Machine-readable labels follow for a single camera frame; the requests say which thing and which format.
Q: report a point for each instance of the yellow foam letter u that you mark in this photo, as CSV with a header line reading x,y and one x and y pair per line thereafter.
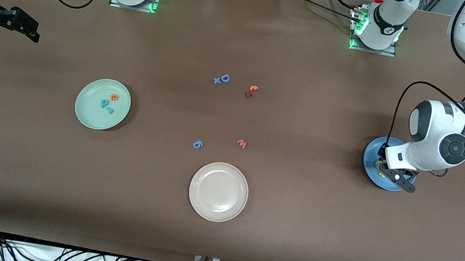
x,y
379,164

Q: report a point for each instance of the yellow foam letter s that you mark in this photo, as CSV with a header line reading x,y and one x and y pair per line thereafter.
x,y
380,174

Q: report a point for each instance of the teal foam letter p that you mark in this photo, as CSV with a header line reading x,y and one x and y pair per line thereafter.
x,y
102,103

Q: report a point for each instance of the orange foam letter e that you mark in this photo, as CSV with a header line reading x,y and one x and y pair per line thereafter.
x,y
114,97

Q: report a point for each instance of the teal foam letter r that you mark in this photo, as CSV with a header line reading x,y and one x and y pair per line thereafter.
x,y
110,110

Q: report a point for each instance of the blue plate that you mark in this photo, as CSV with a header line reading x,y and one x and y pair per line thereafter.
x,y
369,164

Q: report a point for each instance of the light green plate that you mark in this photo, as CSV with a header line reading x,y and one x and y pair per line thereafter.
x,y
90,115

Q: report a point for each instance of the brown table cover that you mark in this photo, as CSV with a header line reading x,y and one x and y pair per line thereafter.
x,y
22,162

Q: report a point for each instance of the pink foam letter w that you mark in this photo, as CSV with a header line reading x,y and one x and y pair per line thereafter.
x,y
242,144

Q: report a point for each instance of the orange foam letter t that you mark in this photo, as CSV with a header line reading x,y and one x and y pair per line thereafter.
x,y
253,88

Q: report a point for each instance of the dark red foam letter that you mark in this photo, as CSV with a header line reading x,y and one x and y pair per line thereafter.
x,y
249,94

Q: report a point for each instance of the beige plate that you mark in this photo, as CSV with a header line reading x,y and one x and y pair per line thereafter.
x,y
218,191

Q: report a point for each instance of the blue foam letter D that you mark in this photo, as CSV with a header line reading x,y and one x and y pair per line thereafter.
x,y
222,78

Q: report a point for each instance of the blue foam letter x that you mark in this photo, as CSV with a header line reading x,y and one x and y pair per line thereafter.
x,y
216,81

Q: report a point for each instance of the blue foam letter g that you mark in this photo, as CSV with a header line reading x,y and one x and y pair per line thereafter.
x,y
198,142

